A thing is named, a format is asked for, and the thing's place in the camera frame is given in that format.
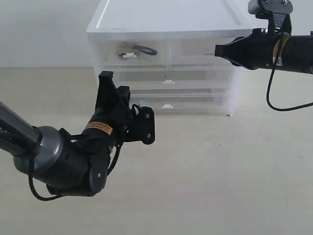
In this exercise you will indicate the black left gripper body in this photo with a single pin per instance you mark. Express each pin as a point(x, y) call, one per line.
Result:
point(105, 130)

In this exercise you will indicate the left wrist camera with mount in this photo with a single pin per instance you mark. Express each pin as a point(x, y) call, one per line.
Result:
point(142, 126)

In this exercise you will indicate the keychain with black strap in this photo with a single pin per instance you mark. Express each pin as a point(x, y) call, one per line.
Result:
point(128, 50)

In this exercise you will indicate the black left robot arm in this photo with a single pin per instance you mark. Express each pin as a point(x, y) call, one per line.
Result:
point(70, 165)

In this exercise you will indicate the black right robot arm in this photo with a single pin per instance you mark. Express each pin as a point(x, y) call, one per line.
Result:
point(292, 53)

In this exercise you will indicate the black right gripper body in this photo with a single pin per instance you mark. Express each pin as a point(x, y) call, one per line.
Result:
point(256, 50)

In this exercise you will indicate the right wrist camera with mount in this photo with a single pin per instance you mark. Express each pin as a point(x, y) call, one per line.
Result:
point(277, 12)

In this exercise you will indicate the translucent plastic drawer cabinet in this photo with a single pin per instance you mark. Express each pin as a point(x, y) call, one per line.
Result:
point(153, 20)

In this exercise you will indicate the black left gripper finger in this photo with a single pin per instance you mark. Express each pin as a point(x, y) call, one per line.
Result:
point(107, 94)
point(123, 99)

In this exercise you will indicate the wide bottom drawer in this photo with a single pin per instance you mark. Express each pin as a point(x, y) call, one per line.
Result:
point(185, 104)

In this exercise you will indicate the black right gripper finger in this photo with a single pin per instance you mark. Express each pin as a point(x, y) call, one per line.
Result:
point(227, 51)

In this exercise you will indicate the wide drawer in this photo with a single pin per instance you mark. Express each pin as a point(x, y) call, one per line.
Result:
point(140, 80)
point(185, 104)

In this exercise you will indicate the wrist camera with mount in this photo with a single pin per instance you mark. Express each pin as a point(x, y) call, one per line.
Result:
point(277, 12)
point(142, 126)

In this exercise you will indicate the wide middle drawer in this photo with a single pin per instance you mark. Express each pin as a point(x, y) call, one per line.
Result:
point(140, 80)

